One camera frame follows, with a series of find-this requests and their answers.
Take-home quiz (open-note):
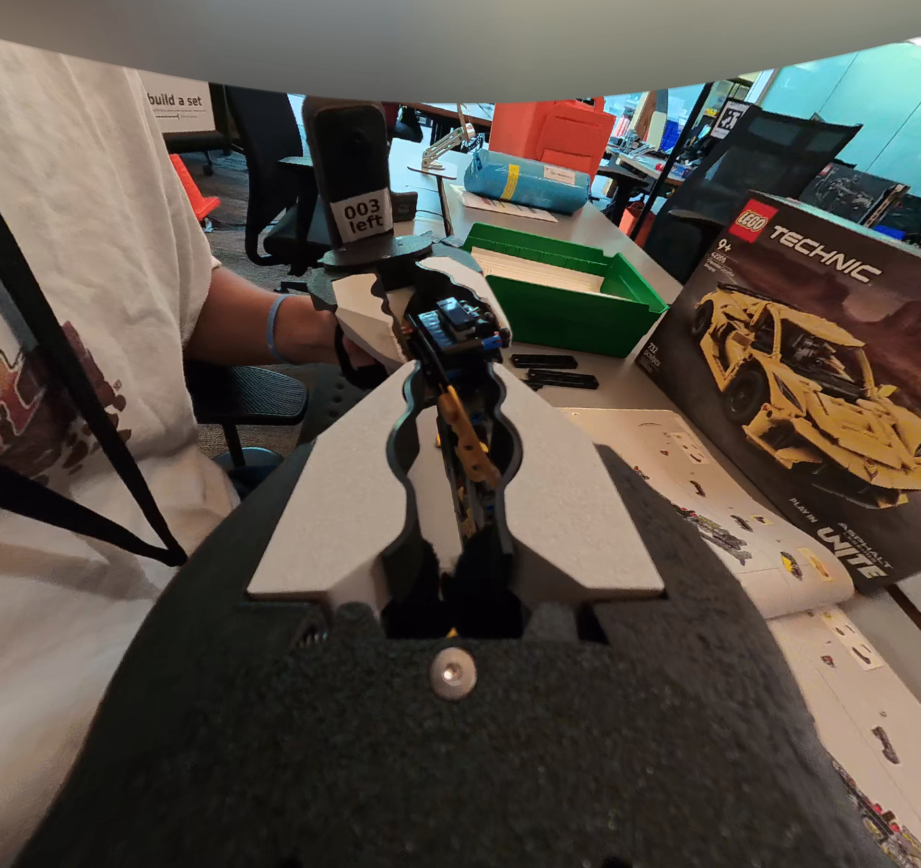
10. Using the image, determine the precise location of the black mesh seat chair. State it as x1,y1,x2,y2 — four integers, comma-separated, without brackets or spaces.
186,364,309,480

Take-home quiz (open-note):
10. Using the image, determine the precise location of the black office chair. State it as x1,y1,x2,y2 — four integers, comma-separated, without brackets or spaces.
224,85,339,286

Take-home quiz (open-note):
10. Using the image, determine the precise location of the blue wrapped bundle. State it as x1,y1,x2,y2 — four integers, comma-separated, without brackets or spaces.
464,150,592,215

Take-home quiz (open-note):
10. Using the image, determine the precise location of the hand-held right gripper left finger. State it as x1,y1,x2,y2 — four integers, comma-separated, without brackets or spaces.
247,360,433,606

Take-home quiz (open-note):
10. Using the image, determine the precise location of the black lanyard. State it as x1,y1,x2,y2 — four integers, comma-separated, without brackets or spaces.
0,213,188,568

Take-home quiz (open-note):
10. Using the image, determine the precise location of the wooden jointed lamp arm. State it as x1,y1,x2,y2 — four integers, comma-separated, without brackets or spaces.
421,105,479,171

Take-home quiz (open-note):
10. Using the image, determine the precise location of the small black yellow lego assembly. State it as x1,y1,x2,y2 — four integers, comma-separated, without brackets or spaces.
437,386,501,488

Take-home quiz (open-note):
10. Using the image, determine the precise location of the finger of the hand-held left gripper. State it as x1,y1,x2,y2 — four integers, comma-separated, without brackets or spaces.
331,273,410,374
416,255,513,342

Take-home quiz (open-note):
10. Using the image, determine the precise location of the green plastic bin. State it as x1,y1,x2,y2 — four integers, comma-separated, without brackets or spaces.
460,222,669,359

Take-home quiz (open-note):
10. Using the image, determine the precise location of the framed marker sign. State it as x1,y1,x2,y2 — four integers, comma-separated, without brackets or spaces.
137,71,217,136

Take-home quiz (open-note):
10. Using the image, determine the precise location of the lego car set box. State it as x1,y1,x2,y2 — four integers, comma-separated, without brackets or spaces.
637,191,921,595

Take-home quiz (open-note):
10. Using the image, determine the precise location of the lego car chassis model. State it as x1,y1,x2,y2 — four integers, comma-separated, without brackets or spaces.
403,297,513,545

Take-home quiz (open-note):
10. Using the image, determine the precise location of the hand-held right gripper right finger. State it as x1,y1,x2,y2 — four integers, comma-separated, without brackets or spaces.
489,363,666,607

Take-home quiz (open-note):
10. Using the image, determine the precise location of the person's left hand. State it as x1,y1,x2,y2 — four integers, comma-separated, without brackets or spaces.
290,298,348,368

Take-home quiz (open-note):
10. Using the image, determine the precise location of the black slanted pole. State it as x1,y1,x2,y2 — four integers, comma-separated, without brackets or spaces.
627,83,715,239

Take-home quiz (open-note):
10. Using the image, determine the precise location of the orange traffic cone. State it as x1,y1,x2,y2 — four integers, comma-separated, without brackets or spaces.
169,154,222,220

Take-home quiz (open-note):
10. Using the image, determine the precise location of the person's left forearm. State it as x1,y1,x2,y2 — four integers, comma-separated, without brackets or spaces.
189,267,278,365

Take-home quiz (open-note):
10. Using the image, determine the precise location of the blue wristband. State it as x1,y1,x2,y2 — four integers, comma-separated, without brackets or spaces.
266,294,295,365

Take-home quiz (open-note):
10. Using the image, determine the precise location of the orange plastic case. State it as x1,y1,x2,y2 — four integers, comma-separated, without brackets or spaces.
489,99,617,178

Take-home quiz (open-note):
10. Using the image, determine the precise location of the dark car picture box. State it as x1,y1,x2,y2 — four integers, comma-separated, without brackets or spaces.
799,163,911,228

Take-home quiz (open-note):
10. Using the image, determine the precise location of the lego instruction booklet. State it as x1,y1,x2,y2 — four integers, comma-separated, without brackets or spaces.
561,407,921,868

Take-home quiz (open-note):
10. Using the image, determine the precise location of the printed paper sheet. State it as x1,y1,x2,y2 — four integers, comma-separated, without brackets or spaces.
460,188,558,223

